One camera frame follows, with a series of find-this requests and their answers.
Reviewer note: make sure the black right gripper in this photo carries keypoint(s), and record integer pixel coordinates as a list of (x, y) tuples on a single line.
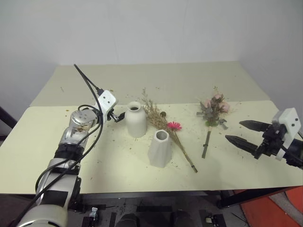
[(270, 142)]

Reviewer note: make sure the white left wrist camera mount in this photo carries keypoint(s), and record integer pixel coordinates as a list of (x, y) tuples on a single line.
[(107, 100)]

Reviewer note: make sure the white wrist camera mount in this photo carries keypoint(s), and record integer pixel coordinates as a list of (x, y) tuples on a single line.
[(107, 100), (288, 123)]

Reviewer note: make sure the dried grass pink daisy bouquet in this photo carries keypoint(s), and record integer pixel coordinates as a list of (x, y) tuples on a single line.
[(156, 118)]

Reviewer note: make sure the round white bottle vase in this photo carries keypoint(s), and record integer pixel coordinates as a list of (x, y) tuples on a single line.
[(136, 121)]

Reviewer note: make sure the small black metal device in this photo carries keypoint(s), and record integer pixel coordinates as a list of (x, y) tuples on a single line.
[(213, 221)]

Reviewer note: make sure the faceted white vase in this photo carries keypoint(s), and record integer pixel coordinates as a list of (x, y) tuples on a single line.
[(159, 151)]

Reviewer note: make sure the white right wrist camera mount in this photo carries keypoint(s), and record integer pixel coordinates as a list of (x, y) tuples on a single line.
[(288, 123)]

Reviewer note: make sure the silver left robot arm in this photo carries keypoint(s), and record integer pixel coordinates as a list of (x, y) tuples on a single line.
[(48, 210)]

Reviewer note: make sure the dark furniture piece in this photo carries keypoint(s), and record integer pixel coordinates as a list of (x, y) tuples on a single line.
[(5, 120)]

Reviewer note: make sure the silver metal clamp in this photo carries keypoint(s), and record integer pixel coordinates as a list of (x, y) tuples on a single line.
[(94, 212)]

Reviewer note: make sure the dark rounded shape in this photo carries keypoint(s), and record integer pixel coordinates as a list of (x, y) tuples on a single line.
[(127, 220)]

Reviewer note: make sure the black table frame bar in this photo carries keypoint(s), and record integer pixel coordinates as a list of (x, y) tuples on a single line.
[(248, 196)]

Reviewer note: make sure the orange floor object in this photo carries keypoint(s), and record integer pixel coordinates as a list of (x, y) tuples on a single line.
[(262, 212)]

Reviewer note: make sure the pink rose bouquet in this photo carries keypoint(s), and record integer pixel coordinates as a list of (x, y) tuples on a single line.
[(214, 110)]

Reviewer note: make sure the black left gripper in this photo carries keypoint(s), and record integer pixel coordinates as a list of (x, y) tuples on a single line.
[(109, 116)]

